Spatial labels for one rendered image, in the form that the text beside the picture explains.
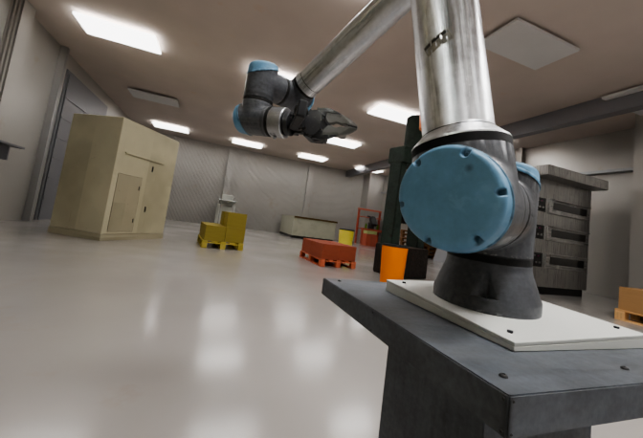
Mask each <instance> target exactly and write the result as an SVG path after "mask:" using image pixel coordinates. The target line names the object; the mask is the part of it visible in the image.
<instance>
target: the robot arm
mask: <svg viewBox="0 0 643 438"><path fill-rule="evenodd" d="M410 10H411V16H412V27H413V39H414V50H415V61H416V73H417V84H418V96H419V107H420V119H421V130H422V139H421V140H420V141H419V142H418V143H417V144H416V146H415V147H414V148H413V149H412V150H411V159H412V164H411V165H410V167H409V168H408V169H407V171H406V173H405V175H404V177H403V179H402V182H401V185H400V190H399V202H400V209H401V213H402V216H403V218H404V220H405V222H406V224H407V225H408V227H409V228H410V230H411V231H412V232H413V233H414V234H415V235H416V236H417V237H418V238H419V239H421V240H422V241H423V242H425V243H426V244H428V245H430V246H432V247H435V248H438V249H440V250H443V251H446V252H447V257H446V259H445V261H444V263H443V265H442V267H441V269H440V271H439V273H438V276H437V278H436V279H435V280H434V283H433V293H434V294H435V295H436V296H438V297H440V298H442V299H444V300H446V301H448V302H450V303H452V304H454V305H457V306H460V307H463V308H466V309H469V310H473V311H477V312H480V313H483V314H488V315H492V316H497V317H502V318H514V319H539V318H541V317H542V315H543V303H542V301H541V298H540V294H539V291H538V288H537V284H536V281H535V278H534V275H533V259H534V249H535V237H536V227H537V216H538V206H539V196H540V190H541V183H540V174H539V171H538V170H537V169H536V168H535V167H533V166H531V165H529V164H524V163H519V162H516V157H515V150H514V145H513V138H512V135H511V134H510V133H509V132H507V131H506V130H504V129H502V128H500V127H498V126H496V124H495V116H494V108H493V102H492V94H491V86H490V78H489V72H488V64H487V56H486V49H485V42H484V34H483V27H482V19H481V12H480V4H479V0H371V1H370V2H369V3H368V4H367V5H366V6H365V7H364V8H363V9H362V10H361V11H360V12H359V13H358V14H357V15H356V16H355V17H354V18H353V19H352V20H351V21H350V22H349V23H348V24H347V25H346V27H345V28H344V29H343V30H342V31H341V32H340V33H339V34H338V35H337V36H336V37H335V38H334V39H333V40H332V41H331V42H330V43H329V44H328V45H327V46H326V47H325V48H324V49H323V50H322V51H321V52H320V53H319V54H318V55H317V56H316V57H315V58H314V59H313V60H312V61H311V62H310V63H309V64H308V65H307V66H306V67H305V68H304V69H303V70H302V71H301V72H300V73H299V74H297V75H296V76H295V77H294V78H293V79H292V80H290V79H288V78H286V77H284V76H282V75H280V74H278V71H279V69H278V66H277V65H276V64H274V63H272V62H269V61H265V60H255V61H252V62H251V63H250V64H249V67H248V72H247V73H246V74H247V77H246V83H245V89H244V95H243V100H242V103H239V104H238V105H236V106H235V108H234V110H233V123H234V126H235V128H236V129H237V131H238V132H240V133H242V134H246V135H249V136H252V135H254V136H262V137H272V138H273V139H274V140H275V139H276V138H281V139H287V138H288V137H289V136H293V135H294V136H298V135H303V136H304V137H305V138H306V139H307V140H308V141H309V142H313V143H322V144H326V143H327V140H329V139H332V138H339V139H345V138H346V135H349V134H351V133H353V132H355V131H356V130H357V128H358V126H357V125H356V124H355V123H354V122H353V121H352V120H350V119H349V118H347V117H345V116H344V115H342V114H340V113H339V112H337V111H335V110H333V109H331V108H319V107H318V108H317V110H312V109H311V107H312V106H313V104H314V99H315V96H316V95H317V93H319V92H320V91H321V90H322V89H323V88H324V87H325V86H326V85H327V84H329V83H330V82H331V81H332V80H333V79H334V78H335V77H337V76H338V75H339V74H340V73H341V72H342V71H343V70H344V69H345V68H347V67H348V66H349V65H350V64H351V63H352V62H353V61H354V60H355V59H357V58H358V57H359V56H360V55H361V54H362V53H363V52H364V51H366V50H367V49H368V48H369V47H370V46H371V45H372V44H373V43H374V42H376V41H377V40H378V39H379V38H380V37H381V36H382V35H383V34H385V33H386V32H387V31H388V30H389V29H390V28H391V27H392V26H394V25H395V24H396V23H397V22H398V21H399V20H400V19H401V18H402V17H404V16H405V15H406V14H407V13H408V12H409V11H410ZM273 104H276V105H278V106H280V107H276V106H273ZM331 124H333V125H334V124H339V125H341V126H340V127H333V126H332V125H331ZM342 126H344V127H342Z"/></svg>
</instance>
